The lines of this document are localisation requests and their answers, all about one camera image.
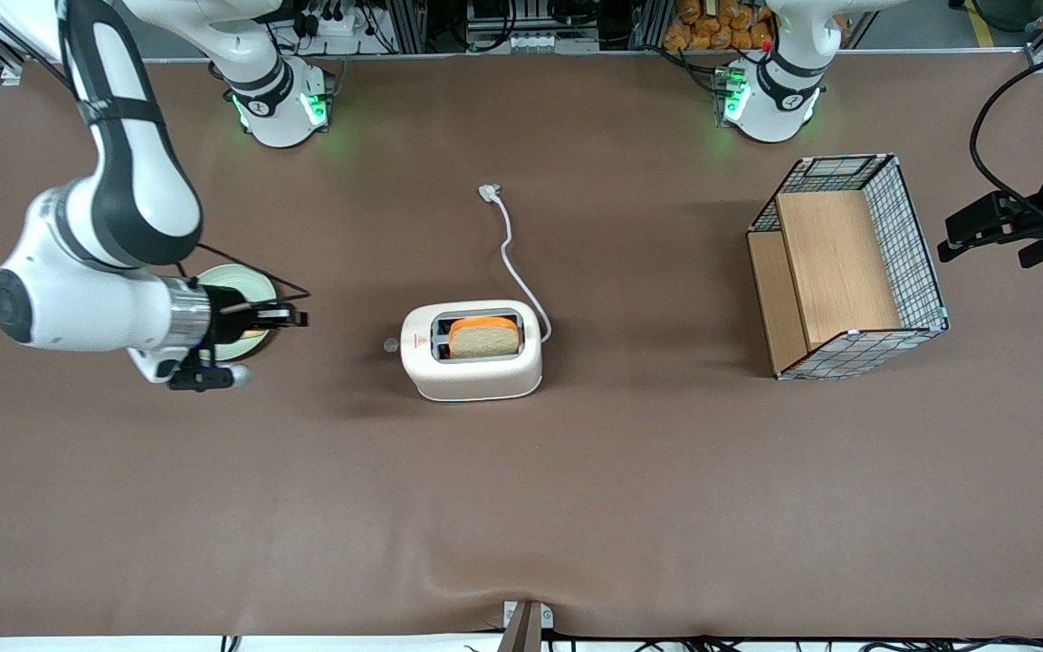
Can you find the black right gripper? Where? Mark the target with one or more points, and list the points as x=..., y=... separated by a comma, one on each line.
x=227, y=311

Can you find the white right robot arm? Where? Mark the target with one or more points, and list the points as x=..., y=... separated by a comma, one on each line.
x=137, y=181

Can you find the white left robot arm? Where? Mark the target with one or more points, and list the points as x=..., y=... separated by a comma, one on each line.
x=779, y=100

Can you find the white two-slot toaster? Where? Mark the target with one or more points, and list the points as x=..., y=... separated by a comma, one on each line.
x=472, y=376

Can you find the pale green round plate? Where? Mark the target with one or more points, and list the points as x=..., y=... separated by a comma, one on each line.
x=245, y=279

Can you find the bread slice with orange crust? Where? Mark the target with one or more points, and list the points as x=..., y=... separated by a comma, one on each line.
x=483, y=340

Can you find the white power strip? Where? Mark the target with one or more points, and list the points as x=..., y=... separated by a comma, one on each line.
x=327, y=24

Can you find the bag of orange buns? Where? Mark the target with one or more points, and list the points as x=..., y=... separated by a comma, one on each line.
x=712, y=27

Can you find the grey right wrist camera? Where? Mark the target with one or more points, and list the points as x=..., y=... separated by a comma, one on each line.
x=205, y=376

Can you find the grey metal camera bracket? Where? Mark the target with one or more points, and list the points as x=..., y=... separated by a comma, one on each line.
x=526, y=627

